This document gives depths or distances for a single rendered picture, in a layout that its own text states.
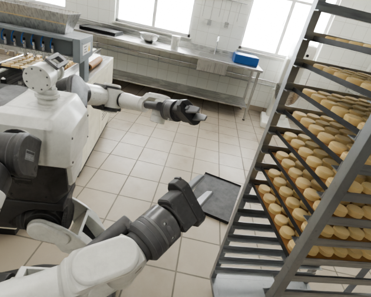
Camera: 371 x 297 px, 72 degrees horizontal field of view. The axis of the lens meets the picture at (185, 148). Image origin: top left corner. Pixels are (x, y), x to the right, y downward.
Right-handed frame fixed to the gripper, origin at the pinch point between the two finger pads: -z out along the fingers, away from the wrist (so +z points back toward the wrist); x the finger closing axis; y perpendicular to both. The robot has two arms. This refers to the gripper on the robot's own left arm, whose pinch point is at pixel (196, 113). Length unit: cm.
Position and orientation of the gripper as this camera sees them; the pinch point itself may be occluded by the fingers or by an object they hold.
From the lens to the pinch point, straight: 96.0
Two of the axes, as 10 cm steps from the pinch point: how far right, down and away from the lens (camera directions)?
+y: 5.1, -8.3, 2.4
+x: -5.6, -5.3, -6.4
